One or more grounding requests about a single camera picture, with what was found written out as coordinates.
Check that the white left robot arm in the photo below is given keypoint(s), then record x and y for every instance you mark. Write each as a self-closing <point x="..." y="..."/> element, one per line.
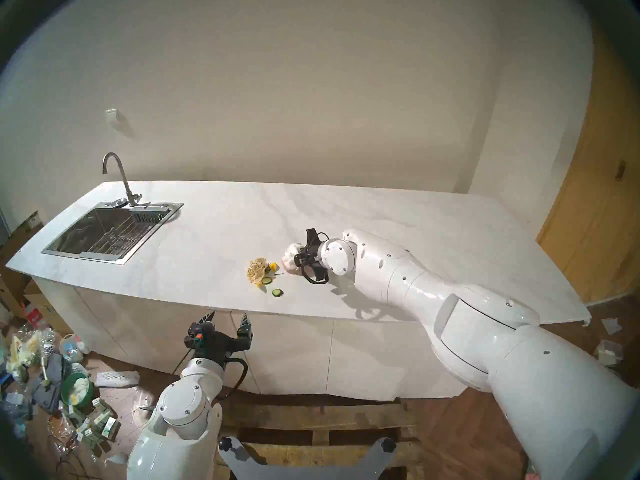
<point x="182" y="409"/>

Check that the round steel drain cap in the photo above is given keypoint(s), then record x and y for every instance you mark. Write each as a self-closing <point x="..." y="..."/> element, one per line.
<point x="119" y="202"/>

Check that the white paper scrap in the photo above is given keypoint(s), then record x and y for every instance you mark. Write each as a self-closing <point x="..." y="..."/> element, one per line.
<point x="117" y="459"/>

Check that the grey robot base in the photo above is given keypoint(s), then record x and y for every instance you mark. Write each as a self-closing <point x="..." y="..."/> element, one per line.
<point x="300" y="471"/>

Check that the steel gooseneck faucet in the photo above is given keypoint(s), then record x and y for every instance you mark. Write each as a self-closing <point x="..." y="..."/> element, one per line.
<point x="131" y="196"/>

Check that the wooden door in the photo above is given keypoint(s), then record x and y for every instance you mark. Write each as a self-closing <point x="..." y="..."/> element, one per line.
<point x="595" y="224"/>

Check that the clear plastic container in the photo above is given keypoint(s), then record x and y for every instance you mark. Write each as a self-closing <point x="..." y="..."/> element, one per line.
<point x="609" y="353"/>

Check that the white plastic jug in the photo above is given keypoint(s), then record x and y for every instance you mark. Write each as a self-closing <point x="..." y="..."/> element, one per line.
<point x="72" y="346"/>

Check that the white wall socket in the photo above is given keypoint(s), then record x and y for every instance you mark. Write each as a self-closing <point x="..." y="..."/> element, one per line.
<point x="113" y="116"/>

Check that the yellow green plastic bag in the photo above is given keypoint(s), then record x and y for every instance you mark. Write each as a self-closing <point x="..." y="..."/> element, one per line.
<point x="22" y="356"/>

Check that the green white carton pile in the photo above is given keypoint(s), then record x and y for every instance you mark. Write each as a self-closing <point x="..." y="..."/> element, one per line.
<point x="97" y="424"/>

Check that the stainless steel sink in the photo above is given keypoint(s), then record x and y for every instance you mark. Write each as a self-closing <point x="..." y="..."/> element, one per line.
<point x="80" y="236"/>

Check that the white foam net sleeve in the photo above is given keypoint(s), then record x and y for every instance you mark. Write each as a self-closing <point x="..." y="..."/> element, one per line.
<point x="117" y="379"/>

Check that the white paper sheet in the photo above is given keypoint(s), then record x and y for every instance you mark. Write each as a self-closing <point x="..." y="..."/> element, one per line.
<point x="611" y="326"/>

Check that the green plastic bowl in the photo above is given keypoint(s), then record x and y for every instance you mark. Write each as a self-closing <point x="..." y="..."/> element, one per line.
<point x="75" y="390"/>

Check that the crumpled tan paper napkin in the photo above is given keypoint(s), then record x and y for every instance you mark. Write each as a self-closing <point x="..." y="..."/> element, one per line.
<point x="256" y="271"/>

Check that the pink white cloth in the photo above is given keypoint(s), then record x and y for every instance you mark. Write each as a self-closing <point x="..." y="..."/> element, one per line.
<point x="291" y="259"/>

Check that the brown cardboard box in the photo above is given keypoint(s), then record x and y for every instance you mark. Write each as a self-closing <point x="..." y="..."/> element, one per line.
<point x="20" y="236"/>

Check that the white counter cabinet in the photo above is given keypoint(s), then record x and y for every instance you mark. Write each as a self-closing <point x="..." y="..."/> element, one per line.
<point x="300" y="354"/>

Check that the cardboard box red label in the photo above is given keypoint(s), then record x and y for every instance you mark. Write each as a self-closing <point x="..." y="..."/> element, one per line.
<point x="37" y="309"/>

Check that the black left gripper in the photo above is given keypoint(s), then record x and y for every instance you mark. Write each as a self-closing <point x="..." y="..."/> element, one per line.
<point x="215" y="342"/>

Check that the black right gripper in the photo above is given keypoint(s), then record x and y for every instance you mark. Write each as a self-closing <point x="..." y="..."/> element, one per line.
<point x="314" y="258"/>

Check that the wooden pallet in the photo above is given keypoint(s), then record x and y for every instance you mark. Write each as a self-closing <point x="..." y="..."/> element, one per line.
<point x="300" y="414"/>

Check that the black base knob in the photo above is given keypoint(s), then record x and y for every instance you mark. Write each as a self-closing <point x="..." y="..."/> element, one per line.
<point x="226" y="444"/>
<point x="388" y="445"/>

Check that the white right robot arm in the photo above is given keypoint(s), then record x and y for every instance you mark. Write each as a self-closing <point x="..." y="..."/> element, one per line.
<point x="475" y="324"/>

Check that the grey fabric bag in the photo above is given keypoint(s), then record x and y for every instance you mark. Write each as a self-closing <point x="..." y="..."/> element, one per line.
<point x="52" y="379"/>

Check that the grey slotted sink strainer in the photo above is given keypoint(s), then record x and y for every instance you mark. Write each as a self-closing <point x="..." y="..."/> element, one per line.
<point x="149" y="215"/>

